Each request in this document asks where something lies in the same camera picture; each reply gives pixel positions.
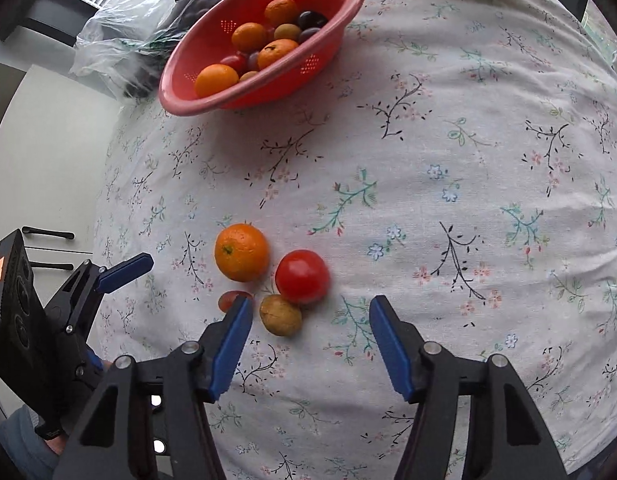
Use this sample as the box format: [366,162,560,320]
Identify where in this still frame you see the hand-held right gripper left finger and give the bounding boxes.
[52,294,254,480]

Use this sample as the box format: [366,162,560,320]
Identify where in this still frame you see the dark purple plum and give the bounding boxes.
[297,10,329,32]

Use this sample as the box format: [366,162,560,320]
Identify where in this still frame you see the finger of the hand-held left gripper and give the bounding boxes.
[44,253,154,337]
[72,342,107,393]

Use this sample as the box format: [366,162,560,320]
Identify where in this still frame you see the mandarin with green stem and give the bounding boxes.
[257,39,300,71]

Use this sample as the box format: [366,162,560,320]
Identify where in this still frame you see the large smooth orange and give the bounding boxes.
[194,63,240,99]

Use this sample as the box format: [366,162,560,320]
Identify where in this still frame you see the person's left forearm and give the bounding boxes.
[0,404,72,480]

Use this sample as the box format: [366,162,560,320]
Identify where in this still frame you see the floral tablecloth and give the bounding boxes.
[91,0,617,480]

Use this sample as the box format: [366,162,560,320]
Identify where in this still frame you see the red plastic colander basket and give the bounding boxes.
[158,0,365,117]

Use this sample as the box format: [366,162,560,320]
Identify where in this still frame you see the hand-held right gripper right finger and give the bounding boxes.
[369,295,571,480]

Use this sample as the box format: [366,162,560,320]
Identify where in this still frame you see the clear plastic bag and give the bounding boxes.
[68,0,239,102]

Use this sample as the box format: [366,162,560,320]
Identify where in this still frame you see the orange mandarin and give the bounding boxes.
[214,222,270,283]
[232,22,268,53]

